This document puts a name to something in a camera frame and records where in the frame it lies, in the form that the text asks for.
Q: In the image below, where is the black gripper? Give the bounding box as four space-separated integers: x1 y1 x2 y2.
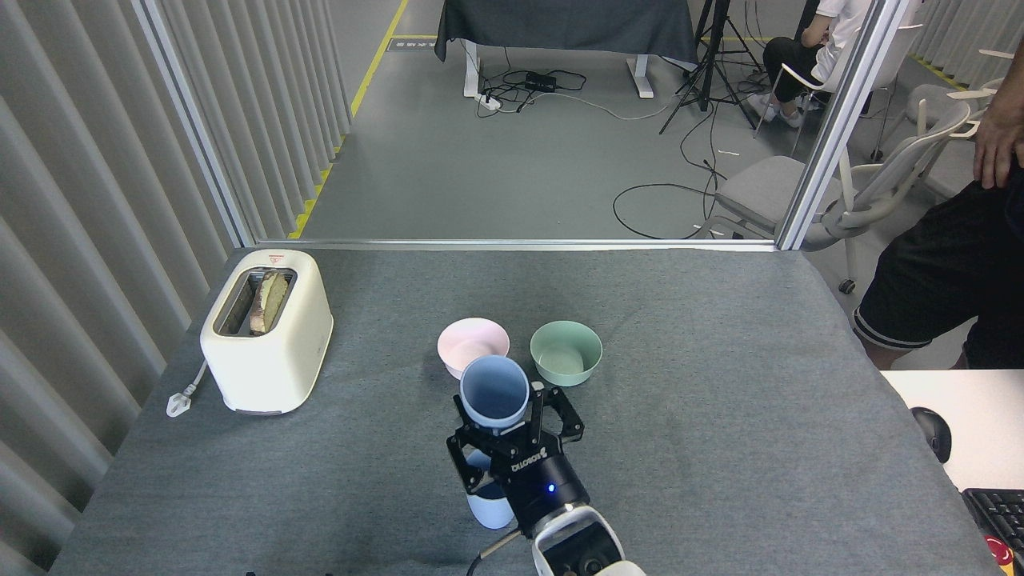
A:
322 384 592 576

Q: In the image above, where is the light blue plastic cup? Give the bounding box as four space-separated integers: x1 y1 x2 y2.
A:
466 448 517 530
459 355 530 437

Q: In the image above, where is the person's hand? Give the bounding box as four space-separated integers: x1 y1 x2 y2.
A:
974 104 1024 190

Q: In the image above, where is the pink plastic bowl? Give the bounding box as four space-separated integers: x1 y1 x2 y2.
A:
437 318 510 382

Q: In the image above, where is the green plastic bowl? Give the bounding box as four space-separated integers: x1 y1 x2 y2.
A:
530 321 603 388

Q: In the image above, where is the cream white toaster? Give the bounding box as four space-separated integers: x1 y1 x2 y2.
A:
200 249 334 415

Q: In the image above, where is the toasted bread slice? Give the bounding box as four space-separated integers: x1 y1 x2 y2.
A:
249 270 290 335

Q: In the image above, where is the grey felt table cloth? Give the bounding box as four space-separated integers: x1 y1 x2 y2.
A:
48 246 1005 576

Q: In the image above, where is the table with dark cover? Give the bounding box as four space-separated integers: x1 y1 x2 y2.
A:
434 0 699 99

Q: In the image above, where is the black computer mouse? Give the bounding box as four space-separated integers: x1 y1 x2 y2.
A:
910 406 953 465

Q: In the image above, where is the black tripod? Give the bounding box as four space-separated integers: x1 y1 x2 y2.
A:
659 0 767 135

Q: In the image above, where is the white chair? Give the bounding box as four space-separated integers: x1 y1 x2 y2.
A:
752 24 921 161

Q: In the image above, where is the standing person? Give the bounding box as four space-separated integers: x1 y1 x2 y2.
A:
852 60 1024 370

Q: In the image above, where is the white desk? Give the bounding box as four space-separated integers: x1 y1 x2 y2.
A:
880 370 1024 493

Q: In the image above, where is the black keyboard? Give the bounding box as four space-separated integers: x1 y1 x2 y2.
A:
962 488 1024 553

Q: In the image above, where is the red round object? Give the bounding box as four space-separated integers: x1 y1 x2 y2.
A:
984 534 1017 573

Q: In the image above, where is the seated person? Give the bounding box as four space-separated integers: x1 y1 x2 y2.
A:
748 0 921 129

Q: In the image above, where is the white toaster power cord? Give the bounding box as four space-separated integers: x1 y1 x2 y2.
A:
166 359 209 419

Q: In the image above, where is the silver aluminium rail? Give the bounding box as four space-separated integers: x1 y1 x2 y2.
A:
254 238 781 253

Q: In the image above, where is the black floor cable loop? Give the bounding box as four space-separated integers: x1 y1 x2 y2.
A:
613 104 729 240

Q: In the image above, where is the white floor cable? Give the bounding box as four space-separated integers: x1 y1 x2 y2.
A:
552 90 681 122

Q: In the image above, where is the black cable tangle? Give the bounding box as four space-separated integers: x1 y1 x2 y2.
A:
478 46 589 118

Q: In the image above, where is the silver aluminium post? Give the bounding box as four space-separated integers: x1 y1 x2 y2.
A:
774 0 913 251
132 0 257 247

